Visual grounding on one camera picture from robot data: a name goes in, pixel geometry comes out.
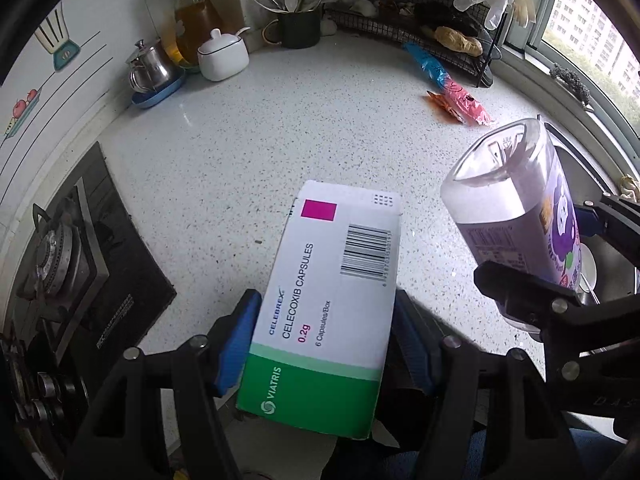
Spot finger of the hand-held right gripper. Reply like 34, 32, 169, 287
575, 193, 640, 293
472, 260, 640, 443

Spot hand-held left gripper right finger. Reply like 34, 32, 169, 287
390, 287, 581, 480

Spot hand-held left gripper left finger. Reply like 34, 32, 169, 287
62, 287, 264, 480

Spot clear purple label bottle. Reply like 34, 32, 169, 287
440, 117, 585, 328

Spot white green medicine box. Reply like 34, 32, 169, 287
235, 179, 402, 440

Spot white plate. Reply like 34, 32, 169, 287
577, 244, 598, 291

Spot stainless steel sink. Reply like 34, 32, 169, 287
537, 115, 640, 311

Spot crumpled beige rag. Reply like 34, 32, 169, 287
619, 174, 640, 204

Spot person's blue trousers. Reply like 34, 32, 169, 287
470, 425, 631, 480

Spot black gas stove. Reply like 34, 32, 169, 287
0, 141, 178, 461

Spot dark dried flower bunch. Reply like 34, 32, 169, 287
550, 63, 596, 110

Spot orange sauce packet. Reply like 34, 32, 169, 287
426, 90, 468, 123

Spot window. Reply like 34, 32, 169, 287
500, 0, 640, 126

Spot blue pink plastic bag roll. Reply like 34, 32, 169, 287
402, 41, 496, 127

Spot ginger root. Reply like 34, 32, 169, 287
434, 25, 484, 57

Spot white ceramic condiment jar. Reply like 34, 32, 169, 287
197, 26, 251, 82

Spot stainless steel teapot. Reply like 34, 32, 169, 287
126, 39, 177, 93

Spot dark utensil mug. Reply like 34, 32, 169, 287
262, 7, 322, 50

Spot glass oil jar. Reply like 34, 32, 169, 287
165, 0, 226, 68

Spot kitchen wall sticker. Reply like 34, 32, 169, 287
0, 0, 108, 141

